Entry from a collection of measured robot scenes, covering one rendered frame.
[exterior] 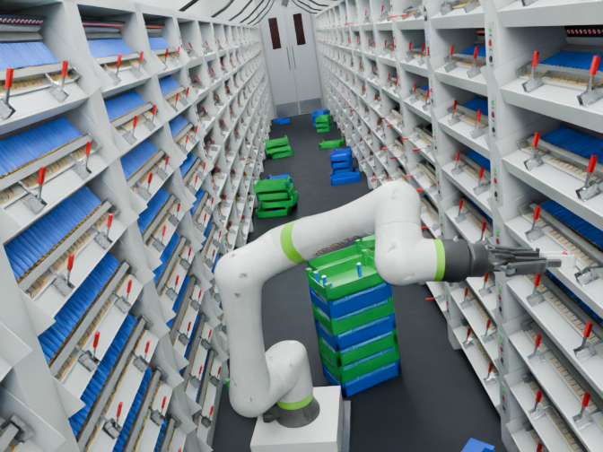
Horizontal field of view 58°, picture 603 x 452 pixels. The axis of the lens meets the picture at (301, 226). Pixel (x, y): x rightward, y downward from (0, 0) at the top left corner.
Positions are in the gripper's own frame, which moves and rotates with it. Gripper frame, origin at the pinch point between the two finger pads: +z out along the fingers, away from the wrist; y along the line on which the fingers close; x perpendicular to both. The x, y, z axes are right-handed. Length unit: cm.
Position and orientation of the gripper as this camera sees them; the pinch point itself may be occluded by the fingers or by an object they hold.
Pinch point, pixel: (557, 259)
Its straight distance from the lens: 131.1
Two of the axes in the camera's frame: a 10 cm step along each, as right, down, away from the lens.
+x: 0.1, -9.4, -3.4
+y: 0.3, 3.4, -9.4
